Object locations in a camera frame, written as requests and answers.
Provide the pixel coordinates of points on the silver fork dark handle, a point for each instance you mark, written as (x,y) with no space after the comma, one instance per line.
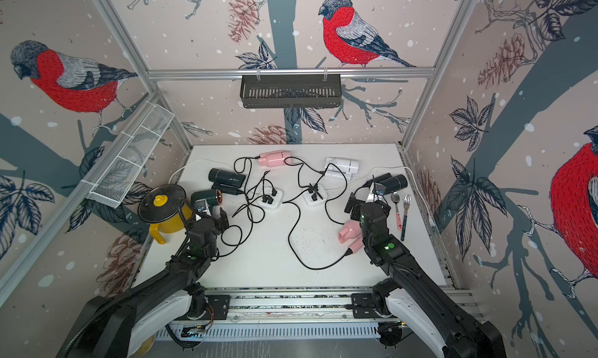
(406,205)

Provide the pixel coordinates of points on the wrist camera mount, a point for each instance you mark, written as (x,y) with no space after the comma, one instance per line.
(201,207)
(376,192)

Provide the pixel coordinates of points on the black hanging wall basket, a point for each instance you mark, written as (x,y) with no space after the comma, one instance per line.
(291,91)

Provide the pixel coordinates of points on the white folding hair dryer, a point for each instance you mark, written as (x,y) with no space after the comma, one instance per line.
(341,168)

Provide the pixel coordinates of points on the dark green small hair dryer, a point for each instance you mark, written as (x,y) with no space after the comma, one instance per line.
(227,182)

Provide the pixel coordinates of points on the green copper long hair dryer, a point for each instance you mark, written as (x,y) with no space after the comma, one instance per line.
(213,196)

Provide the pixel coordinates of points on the silver spoon pink handle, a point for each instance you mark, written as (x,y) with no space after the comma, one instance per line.
(395,196)

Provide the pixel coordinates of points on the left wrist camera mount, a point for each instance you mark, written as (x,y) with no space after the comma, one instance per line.
(201,207)

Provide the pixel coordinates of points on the white wire basket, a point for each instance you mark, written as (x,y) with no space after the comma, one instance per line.
(114,184)

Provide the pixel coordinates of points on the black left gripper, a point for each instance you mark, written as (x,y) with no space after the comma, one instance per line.
(221,222)

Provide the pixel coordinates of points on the pink folding hair dryer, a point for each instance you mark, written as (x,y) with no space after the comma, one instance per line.
(273,159)

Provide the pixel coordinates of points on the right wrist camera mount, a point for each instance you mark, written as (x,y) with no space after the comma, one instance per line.
(376,192)

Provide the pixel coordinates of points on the white power strip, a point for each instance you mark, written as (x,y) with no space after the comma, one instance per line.
(271,200)
(315,197)

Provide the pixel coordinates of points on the dark green folding hair dryer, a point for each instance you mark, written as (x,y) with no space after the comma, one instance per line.
(390,182)

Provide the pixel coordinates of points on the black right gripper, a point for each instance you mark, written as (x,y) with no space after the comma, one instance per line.
(361,205)

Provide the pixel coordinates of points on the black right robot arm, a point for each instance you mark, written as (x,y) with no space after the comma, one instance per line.
(409,294)

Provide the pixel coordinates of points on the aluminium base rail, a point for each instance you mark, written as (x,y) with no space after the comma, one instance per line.
(242,315)

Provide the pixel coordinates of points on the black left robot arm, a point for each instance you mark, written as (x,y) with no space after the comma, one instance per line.
(118,326)

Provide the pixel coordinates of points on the yellow pot with glass lid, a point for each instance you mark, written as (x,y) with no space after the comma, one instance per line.
(164,208)

